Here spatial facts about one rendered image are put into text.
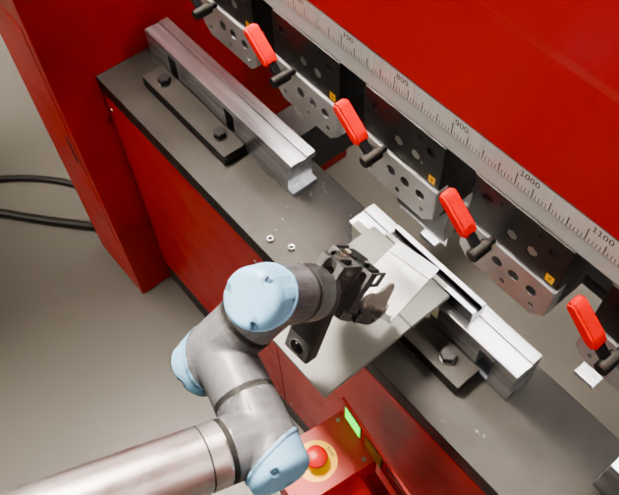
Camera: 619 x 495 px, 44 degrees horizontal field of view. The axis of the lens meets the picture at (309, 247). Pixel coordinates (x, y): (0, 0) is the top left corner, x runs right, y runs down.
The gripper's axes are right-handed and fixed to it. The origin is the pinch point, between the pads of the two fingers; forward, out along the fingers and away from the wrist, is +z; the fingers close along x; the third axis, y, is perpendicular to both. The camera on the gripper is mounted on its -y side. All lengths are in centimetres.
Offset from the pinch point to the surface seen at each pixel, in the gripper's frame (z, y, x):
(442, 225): 1.2, 15.6, -3.6
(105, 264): 81, -69, 105
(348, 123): -14.1, 21.9, 10.7
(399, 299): 7.1, 1.2, -2.8
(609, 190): -27.0, 32.0, -23.6
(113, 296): 77, -73, 93
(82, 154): 29, -24, 88
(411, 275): 10.0, 4.7, -1.4
